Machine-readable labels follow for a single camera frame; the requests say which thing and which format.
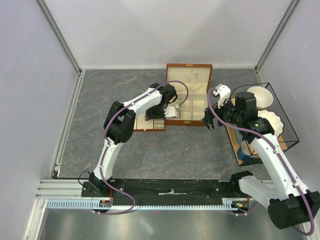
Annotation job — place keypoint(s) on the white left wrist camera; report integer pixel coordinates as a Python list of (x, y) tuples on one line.
[(171, 112)]

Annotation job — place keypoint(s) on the wooden rack base board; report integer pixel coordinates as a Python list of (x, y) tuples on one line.
[(254, 159)]

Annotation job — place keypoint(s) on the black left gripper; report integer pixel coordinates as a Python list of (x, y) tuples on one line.
[(149, 116)]

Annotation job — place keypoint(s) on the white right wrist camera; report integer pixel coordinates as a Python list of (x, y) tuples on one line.
[(223, 92)]

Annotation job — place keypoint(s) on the right aluminium frame post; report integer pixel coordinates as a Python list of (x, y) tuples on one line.
[(277, 33)]

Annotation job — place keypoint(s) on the white bowl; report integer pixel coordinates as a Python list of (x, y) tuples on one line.
[(264, 97)]

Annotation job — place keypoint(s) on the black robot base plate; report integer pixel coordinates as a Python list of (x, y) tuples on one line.
[(178, 191)]

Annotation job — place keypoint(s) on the light blue cable duct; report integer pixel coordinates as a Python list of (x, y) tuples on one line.
[(90, 204)]

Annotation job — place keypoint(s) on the white scalloped dish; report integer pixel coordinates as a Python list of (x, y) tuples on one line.
[(274, 120)]

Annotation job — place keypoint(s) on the large brown jewelry box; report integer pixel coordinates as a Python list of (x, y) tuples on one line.
[(191, 82)]

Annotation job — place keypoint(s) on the small brown jewelry tray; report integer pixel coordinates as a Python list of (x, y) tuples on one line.
[(153, 125)]

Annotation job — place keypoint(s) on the aluminium frame post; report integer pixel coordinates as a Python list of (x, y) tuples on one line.
[(277, 33), (58, 34)]

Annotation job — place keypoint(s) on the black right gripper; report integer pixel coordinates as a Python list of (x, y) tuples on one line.
[(207, 119)]

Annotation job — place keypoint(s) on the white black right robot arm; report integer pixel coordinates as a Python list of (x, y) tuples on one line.
[(291, 203)]

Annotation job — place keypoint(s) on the left aluminium frame post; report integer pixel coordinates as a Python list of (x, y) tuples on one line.
[(58, 34)]

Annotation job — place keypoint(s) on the blue cup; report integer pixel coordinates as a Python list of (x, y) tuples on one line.
[(243, 153)]

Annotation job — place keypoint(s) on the light blue oblong plate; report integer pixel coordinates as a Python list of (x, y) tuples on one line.
[(236, 137)]

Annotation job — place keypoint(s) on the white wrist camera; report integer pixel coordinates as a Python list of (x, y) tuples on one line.
[(171, 112), (223, 92)]

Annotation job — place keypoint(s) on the black wire rack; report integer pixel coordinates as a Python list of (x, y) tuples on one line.
[(270, 108)]

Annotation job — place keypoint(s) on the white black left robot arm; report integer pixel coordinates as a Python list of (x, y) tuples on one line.
[(118, 129)]

